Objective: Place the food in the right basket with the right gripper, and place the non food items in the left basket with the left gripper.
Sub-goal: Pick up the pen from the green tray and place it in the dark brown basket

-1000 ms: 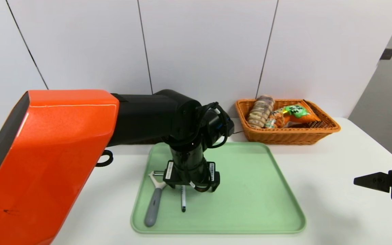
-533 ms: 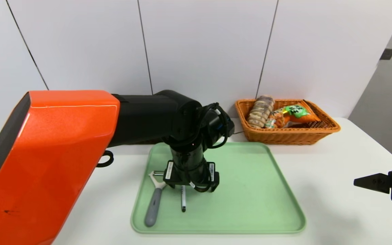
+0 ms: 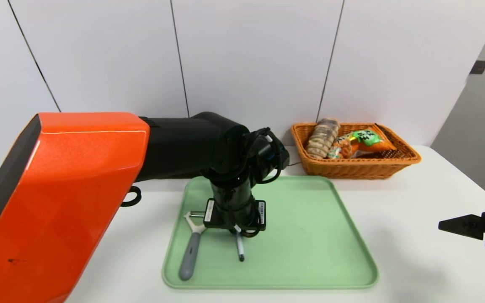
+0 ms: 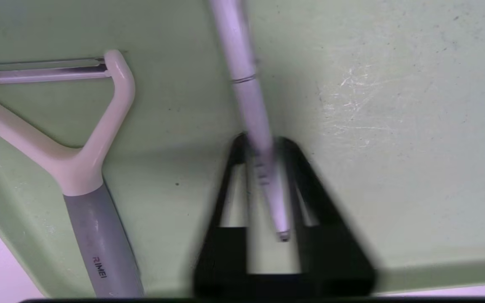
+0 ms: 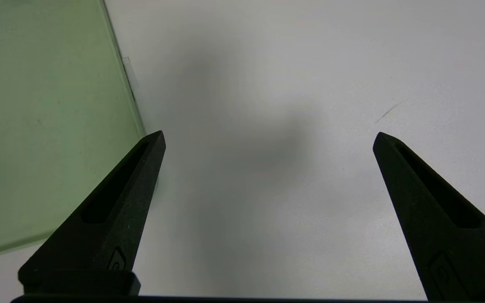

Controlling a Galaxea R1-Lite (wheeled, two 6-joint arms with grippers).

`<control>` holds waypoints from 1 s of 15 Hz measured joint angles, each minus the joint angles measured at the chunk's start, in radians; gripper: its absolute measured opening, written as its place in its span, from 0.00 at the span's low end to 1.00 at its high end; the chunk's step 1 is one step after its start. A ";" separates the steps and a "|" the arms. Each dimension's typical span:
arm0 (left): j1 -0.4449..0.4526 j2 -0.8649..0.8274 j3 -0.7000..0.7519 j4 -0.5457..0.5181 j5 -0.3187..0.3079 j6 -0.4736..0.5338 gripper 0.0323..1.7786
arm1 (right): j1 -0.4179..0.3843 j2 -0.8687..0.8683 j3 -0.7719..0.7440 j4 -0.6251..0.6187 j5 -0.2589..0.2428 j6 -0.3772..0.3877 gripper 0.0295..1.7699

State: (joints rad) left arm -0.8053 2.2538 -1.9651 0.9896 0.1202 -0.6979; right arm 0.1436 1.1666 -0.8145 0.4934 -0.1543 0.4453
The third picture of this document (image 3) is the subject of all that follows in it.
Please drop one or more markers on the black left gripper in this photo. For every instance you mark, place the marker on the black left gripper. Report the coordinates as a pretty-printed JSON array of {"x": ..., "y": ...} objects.
[{"x": 234, "y": 218}]

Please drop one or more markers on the white pen black tip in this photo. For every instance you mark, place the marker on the white pen black tip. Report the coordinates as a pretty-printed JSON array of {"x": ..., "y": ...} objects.
[{"x": 240, "y": 250}]

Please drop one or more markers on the purple swirl bread roll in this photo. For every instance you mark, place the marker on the purple swirl bread roll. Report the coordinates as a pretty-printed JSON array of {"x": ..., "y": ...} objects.
[{"x": 322, "y": 136}]

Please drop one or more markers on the orange snack bag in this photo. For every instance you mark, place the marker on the orange snack bag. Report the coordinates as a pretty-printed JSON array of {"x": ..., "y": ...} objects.
[{"x": 366, "y": 141}]

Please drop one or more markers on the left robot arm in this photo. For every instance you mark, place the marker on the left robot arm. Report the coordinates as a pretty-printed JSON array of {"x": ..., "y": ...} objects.
[{"x": 78, "y": 189}]

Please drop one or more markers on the orange wicker basket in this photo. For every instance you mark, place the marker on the orange wicker basket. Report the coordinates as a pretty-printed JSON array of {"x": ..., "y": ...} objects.
[{"x": 390, "y": 162}]

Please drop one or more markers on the light green plastic tray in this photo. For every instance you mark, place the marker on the light green plastic tray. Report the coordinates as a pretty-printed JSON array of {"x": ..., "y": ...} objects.
[{"x": 310, "y": 244}]

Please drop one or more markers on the black wall fixture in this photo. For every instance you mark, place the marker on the black wall fixture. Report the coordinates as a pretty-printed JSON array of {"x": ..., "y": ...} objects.
[{"x": 479, "y": 67}]

